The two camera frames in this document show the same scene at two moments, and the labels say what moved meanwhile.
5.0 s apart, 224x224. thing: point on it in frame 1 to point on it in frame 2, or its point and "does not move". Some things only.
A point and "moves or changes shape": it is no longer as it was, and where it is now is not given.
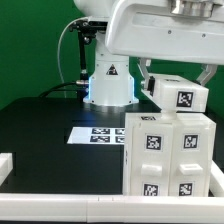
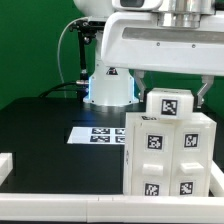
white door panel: (150, 158) does not move
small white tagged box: (177, 94) moves or changes shape
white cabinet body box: (168, 157) does not move
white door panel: (190, 160) does not move
